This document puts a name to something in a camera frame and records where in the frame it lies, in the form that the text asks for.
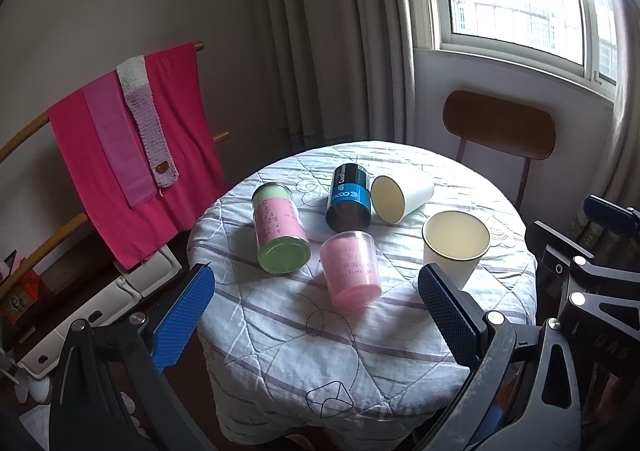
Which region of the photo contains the light pink cloth strip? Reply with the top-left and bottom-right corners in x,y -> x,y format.
84,71 -> 157,208

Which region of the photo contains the white lilac knitted scarf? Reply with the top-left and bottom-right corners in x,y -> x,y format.
116,54 -> 167,188

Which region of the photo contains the red printed box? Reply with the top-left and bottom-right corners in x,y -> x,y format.
0,253 -> 42,323

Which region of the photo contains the pink plastic cup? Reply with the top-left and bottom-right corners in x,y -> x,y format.
319,230 -> 383,308

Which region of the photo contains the hot pink towel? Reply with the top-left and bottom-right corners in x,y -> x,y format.
47,42 -> 227,270

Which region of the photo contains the white cup with dark rim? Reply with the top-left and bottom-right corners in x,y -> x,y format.
421,210 -> 491,291

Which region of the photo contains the blue and black cup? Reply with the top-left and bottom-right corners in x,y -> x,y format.
325,162 -> 372,233

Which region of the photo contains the wooden towel rack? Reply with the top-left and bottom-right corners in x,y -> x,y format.
0,38 -> 231,282

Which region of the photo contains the brown wooden chair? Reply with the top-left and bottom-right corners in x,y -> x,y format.
442,90 -> 557,213

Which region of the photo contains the white cup with plain rim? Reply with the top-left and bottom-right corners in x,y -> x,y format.
370,167 -> 435,224

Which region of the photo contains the green and pink canister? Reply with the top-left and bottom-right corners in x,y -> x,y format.
251,182 -> 311,277

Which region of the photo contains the round table with quilted cloth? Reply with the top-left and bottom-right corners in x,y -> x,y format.
187,140 -> 538,439

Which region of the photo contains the beige pleated curtain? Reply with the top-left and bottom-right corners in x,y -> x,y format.
255,0 -> 420,157

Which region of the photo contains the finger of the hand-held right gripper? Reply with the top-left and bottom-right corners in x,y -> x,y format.
583,195 -> 640,234
525,220 -> 640,304

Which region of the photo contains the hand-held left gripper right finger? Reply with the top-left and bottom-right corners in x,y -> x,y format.
415,263 -> 587,451

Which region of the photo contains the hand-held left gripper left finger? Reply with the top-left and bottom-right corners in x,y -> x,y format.
47,262 -> 216,451

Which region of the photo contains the white plastic appliance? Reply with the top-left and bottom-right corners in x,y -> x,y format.
15,246 -> 183,378

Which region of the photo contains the beige side curtain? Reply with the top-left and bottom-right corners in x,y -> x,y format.
602,0 -> 640,212

